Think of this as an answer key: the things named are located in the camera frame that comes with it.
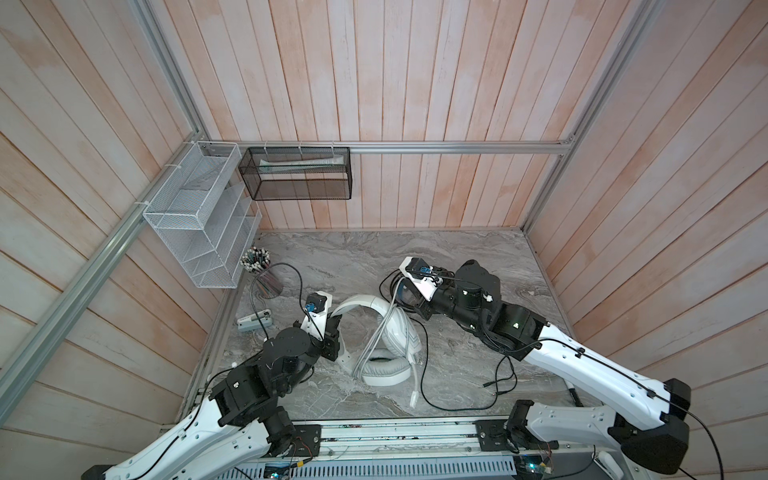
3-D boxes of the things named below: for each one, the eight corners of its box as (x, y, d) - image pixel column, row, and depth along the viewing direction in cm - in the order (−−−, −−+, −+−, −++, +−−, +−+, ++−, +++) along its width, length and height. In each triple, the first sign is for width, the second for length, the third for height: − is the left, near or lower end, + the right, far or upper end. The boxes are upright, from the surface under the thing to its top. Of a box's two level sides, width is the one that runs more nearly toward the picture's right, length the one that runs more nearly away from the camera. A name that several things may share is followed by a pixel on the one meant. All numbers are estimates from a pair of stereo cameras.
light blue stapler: (241, 334, 94) (237, 330, 91) (240, 322, 96) (236, 318, 94) (273, 324, 96) (270, 320, 94) (271, 313, 99) (269, 308, 96)
